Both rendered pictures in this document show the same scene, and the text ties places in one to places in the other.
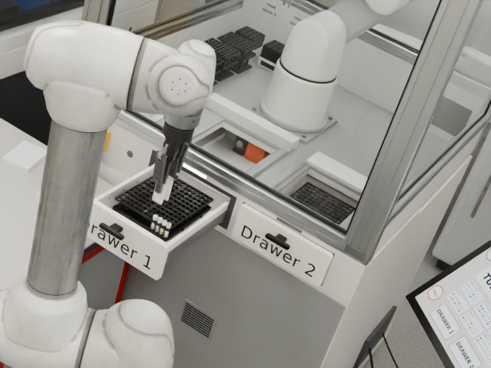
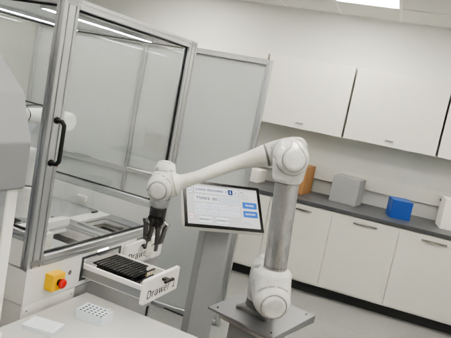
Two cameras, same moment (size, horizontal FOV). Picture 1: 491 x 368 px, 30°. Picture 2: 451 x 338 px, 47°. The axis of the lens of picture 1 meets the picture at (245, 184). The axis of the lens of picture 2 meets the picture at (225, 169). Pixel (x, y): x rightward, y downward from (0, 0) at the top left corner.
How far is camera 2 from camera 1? 302 cm
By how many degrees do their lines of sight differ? 85
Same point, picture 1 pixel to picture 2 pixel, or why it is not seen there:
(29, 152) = (41, 322)
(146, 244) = (173, 273)
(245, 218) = (129, 250)
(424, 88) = (177, 139)
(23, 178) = (71, 329)
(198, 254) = (106, 294)
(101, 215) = (156, 281)
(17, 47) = not seen: outside the picture
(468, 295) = (201, 206)
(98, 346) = not seen: hidden behind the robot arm
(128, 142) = (68, 266)
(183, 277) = not seen: hidden behind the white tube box
